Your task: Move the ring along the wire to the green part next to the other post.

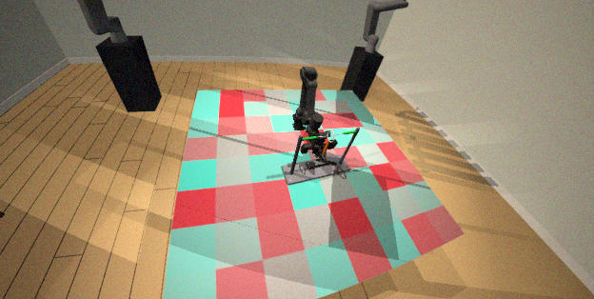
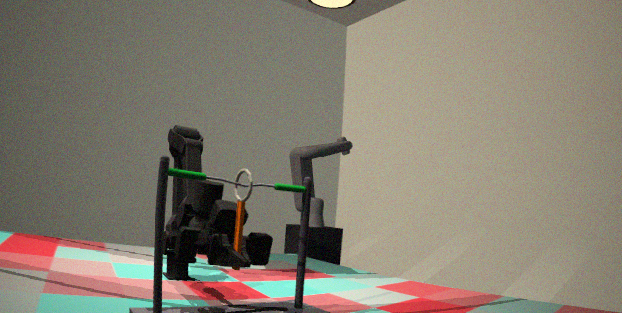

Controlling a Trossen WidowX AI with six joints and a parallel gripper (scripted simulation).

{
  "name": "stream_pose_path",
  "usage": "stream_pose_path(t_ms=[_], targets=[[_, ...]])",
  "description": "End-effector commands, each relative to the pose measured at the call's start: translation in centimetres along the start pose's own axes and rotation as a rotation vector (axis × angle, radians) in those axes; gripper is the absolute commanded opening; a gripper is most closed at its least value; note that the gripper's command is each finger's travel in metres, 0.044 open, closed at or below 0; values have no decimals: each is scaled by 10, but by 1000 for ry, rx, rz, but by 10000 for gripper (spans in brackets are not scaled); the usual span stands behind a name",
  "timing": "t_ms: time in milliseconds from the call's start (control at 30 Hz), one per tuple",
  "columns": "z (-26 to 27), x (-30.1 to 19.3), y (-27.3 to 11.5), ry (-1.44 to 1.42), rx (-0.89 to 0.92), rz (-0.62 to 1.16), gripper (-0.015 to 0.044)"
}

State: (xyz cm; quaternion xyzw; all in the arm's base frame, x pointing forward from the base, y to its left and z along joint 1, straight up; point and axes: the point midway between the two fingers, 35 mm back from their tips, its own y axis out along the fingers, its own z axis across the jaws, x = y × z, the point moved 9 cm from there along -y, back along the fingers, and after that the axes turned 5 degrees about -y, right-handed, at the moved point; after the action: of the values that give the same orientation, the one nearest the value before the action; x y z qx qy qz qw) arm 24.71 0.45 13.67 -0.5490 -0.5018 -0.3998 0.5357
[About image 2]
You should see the orange handle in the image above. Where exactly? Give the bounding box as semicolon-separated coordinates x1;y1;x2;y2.
233;169;253;255

